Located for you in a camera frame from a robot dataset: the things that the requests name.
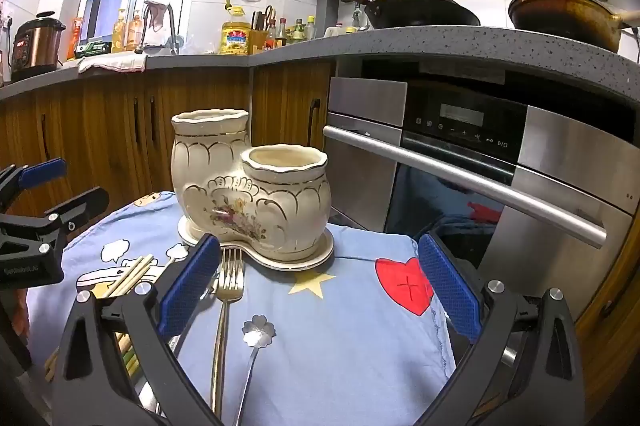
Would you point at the wooden knife block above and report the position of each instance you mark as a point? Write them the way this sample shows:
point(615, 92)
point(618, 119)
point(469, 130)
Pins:
point(257, 39)

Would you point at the blue cartoon printed cloth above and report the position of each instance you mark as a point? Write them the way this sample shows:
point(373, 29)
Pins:
point(325, 331)

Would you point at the grey stone kitchen countertop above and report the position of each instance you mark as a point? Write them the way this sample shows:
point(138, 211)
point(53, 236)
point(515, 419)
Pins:
point(400, 43)

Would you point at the yellow cooking oil bottle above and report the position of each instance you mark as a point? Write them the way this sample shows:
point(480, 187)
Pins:
point(234, 38)

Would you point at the pink rag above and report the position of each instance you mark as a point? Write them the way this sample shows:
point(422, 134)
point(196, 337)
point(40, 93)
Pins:
point(157, 14)

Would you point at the green glass bottle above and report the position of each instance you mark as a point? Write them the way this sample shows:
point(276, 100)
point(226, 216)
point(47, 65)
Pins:
point(298, 31)

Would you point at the silver flower spoon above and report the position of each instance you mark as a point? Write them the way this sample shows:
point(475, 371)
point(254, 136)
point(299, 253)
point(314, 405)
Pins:
point(258, 330)

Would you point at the white dish towel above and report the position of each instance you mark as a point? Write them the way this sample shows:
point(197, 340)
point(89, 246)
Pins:
point(112, 63)

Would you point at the orange bottle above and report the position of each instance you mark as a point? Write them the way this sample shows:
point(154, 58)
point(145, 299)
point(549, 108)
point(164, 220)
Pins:
point(75, 40)

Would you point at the brown electric pressure cooker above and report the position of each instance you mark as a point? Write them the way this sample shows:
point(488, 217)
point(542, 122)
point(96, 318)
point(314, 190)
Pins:
point(37, 45)

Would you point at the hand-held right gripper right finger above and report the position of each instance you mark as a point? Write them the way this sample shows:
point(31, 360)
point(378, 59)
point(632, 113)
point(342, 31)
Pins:
point(450, 291)

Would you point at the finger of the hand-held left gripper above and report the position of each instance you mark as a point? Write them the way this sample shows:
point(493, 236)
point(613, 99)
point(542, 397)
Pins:
point(82, 205)
point(42, 172)

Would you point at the green box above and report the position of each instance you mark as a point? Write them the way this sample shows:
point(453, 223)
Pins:
point(92, 49)

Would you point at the stainless steel built-in oven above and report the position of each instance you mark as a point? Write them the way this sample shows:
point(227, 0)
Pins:
point(450, 120)

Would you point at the wooden kitchen cabinet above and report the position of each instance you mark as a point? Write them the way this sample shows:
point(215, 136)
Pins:
point(100, 130)

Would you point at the red sauce bottle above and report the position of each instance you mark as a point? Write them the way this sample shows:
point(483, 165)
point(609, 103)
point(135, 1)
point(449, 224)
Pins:
point(271, 38)

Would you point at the wooden chopstick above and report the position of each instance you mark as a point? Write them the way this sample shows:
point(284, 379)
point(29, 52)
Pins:
point(141, 275)
point(134, 275)
point(127, 272)

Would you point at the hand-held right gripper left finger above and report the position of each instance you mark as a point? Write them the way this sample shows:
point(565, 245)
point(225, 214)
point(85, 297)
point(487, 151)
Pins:
point(190, 291)

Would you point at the clear bottle with yellow cap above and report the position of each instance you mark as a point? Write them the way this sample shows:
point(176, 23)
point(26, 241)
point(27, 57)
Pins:
point(311, 29)

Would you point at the cream ceramic utensil holder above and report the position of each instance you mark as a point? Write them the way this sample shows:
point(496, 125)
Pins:
point(225, 165)

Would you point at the yellow dish soap bottle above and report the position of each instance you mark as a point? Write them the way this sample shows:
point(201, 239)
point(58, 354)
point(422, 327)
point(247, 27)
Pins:
point(120, 35)
point(135, 33)

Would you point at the gold fork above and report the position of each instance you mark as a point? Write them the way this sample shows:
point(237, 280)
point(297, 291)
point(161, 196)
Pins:
point(229, 286)

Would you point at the metal kitchen faucet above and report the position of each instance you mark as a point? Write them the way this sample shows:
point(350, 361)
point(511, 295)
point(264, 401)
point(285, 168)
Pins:
point(173, 33)

